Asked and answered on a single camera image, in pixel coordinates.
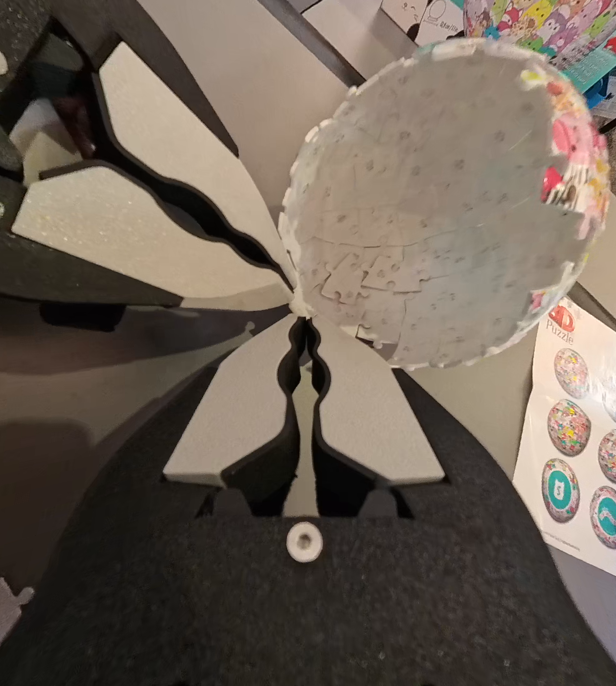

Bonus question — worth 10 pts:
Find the colourful puzzle ball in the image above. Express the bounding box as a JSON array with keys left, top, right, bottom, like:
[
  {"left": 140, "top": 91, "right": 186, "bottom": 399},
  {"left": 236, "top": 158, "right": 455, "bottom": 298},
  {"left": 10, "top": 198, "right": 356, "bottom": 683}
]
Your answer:
[{"left": 279, "top": 40, "right": 612, "bottom": 371}]

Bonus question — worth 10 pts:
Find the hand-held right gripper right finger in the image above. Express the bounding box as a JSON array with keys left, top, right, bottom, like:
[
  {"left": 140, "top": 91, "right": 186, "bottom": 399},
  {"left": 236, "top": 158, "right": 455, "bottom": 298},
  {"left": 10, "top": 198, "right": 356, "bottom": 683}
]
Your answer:
[{"left": 309, "top": 318, "right": 447, "bottom": 515}]

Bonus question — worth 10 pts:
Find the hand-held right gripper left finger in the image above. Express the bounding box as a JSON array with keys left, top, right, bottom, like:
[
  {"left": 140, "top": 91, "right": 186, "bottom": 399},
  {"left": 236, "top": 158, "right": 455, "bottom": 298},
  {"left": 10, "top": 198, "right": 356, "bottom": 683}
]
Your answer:
[{"left": 164, "top": 318, "right": 306, "bottom": 515}]

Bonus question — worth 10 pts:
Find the puzzle instruction leaflet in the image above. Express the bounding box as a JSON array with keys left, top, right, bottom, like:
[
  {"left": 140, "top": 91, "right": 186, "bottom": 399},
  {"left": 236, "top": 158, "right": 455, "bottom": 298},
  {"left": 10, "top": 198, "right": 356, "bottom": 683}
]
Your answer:
[{"left": 514, "top": 300, "right": 616, "bottom": 558}]

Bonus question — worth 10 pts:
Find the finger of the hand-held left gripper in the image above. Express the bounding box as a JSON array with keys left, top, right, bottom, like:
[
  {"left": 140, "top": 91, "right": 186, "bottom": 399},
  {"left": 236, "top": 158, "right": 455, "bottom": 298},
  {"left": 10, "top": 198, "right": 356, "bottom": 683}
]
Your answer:
[
  {"left": 94, "top": 41, "right": 296, "bottom": 290},
  {"left": 10, "top": 161, "right": 298, "bottom": 314}
]

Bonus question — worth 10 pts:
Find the teal puzzle box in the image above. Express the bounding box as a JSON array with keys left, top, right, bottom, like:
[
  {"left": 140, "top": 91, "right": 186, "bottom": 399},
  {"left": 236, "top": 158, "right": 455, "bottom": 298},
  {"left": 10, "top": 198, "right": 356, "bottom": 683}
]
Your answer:
[{"left": 378, "top": 0, "right": 616, "bottom": 97}]

